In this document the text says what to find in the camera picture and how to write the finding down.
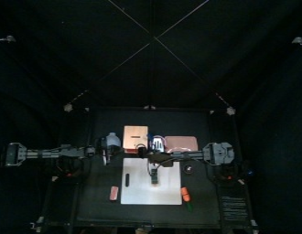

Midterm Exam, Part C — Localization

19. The pink plate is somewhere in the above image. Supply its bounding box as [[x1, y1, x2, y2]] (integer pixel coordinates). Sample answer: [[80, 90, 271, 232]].
[[165, 135, 199, 153]]

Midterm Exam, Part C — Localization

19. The wooden box with red drawer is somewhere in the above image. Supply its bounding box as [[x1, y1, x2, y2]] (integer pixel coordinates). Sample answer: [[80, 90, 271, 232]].
[[122, 124, 151, 154]]

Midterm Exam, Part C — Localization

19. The pink toy block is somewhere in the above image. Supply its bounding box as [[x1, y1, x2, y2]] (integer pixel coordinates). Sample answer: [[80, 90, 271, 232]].
[[108, 186, 120, 202]]

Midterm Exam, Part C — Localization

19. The thin diagonal brace cable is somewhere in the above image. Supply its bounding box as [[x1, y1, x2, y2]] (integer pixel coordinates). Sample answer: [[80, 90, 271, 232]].
[[107, 0, 234, 110], [67, 0, 210, 107]]

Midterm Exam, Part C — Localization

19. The white cutting board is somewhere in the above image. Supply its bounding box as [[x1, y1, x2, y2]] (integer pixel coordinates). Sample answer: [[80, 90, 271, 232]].
[[120, 157, 185, 206]]

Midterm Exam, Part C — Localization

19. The white text label sticker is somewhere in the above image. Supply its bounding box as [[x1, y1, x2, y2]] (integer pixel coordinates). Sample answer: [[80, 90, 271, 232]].
[[221, 196, 250, 223]]

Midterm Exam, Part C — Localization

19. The orange toy carrot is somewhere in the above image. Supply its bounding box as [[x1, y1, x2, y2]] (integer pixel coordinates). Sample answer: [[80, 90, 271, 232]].
[[181, 186, 195, 213]]

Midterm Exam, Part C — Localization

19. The small metal cup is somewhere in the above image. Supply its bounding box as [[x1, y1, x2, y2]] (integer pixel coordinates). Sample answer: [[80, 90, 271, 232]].
[[182, 164, 195, 175]]

